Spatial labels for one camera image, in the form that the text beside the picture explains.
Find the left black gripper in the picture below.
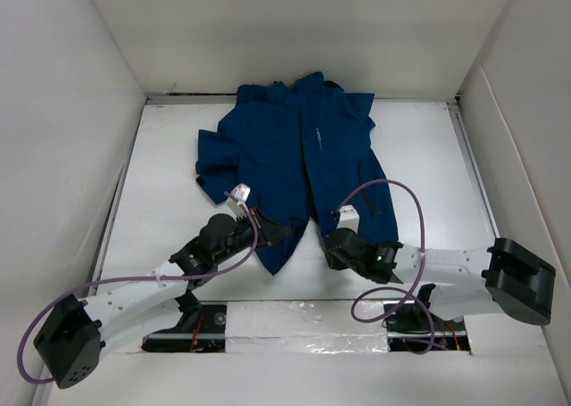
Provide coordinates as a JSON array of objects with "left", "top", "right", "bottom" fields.
[{"left": 213, "top": 206, "right": 289, "bottom": 265}]

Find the blue zip-up jacket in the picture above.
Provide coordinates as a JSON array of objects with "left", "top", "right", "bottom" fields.
[{"left": 195, "top": 71, "right": 399, "bottom": 275}]

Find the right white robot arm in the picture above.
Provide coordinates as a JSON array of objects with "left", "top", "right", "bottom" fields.
[{"left": 325, "top": 228, "right": 556, "bottom": 329}]

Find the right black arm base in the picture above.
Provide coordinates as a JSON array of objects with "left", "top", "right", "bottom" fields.
[{"left": 382, "top": 299, "right": 471, "bottom": 353}]

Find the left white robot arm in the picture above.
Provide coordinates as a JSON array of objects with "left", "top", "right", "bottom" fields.
[{"left": 33, "top": 209, "right": 291, "bottom": 389}]

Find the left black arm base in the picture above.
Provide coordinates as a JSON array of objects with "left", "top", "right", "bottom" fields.
[{"left": 141, "top": 293, "right": 228, "bottom": 353}]

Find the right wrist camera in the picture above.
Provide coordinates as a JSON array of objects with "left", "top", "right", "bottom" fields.
[{"left": 335, "top": 204, "right": 360, "bottom": 234}]

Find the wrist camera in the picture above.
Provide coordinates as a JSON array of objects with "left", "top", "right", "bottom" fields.
[
  {"left": 335, "top": 204, "right": 360, "bottom": 234},
  {"left": 230, "top": 183, "right": 251, "bottom": 209}
]

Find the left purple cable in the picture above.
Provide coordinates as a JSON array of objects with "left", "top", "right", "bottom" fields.
[{"left": 17, "top": 190, "right": 260, "bottom": 384}]

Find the purple cable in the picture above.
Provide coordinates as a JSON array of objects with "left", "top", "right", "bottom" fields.
[
  {"left": 17, "top": 190, "right": 260, "bottom": 384},
  {"left": 336, "top": 179, "right": 450, "bottom": 352}
]

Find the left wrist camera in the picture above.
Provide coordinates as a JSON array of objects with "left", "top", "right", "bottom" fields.
[{"left": 230, "top": 183, "right": 251, "bottom": 209}]

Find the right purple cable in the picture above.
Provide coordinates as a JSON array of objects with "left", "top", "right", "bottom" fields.
[{"left": 336, "top": 179, "right": 450, "bottom": 352}]

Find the silver aluminium rail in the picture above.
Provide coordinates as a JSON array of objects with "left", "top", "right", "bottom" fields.
[{"left": 446, "top": 99, "right": 498, "bottom": 236}]

